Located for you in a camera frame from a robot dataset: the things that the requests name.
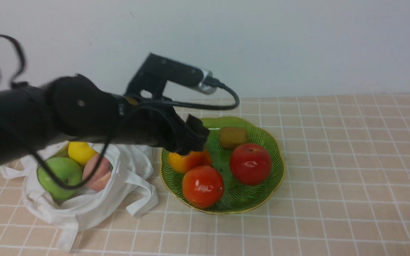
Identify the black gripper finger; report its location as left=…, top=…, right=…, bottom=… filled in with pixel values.
left=185, top=114, right=210, bottom=141

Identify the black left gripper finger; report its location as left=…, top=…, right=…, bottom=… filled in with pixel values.
left=162, top=123, right=205, bottom=155

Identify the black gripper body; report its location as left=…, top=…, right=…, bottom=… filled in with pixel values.
left=118, top=97, right=184, bottom=148

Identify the red tomato fruit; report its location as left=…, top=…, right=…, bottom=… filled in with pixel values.
left=182, top=165, right=225, bottom=209

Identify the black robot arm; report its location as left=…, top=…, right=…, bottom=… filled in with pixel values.
left=0, top=75, right=210, bottom=165

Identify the brown kiwi fruit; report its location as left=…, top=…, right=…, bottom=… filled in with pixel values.
left=219, top=127, right=249, bottom=150

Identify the white cloth tote bag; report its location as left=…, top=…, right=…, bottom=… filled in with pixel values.
left=0, top=144, right=158, bottom=252

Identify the green glass fruit plate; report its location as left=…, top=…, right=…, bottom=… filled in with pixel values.
left=158, top=116, right=285, bottom=214

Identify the orange yellow pear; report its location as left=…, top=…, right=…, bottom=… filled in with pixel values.
left=168, top=149, right=212, bottom=174

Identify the red apple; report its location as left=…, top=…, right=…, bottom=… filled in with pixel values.
left=229, top=144, right=272, bottom=186

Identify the yellow lemon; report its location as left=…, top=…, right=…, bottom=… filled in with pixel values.
left=67, top=142, right=98, bottom=167

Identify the pink peach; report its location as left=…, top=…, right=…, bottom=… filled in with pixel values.
left=82, top=153, right=113, bottom=192

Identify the green apple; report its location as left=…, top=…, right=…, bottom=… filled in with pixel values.
left=36, top=157, right=83, bottom=201

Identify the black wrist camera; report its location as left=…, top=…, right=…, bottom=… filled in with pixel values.
left=124, top=53, right=217, bottom=100

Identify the black camera cable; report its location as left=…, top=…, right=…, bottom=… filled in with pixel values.
left=0, top=34, right=240, bottom=191

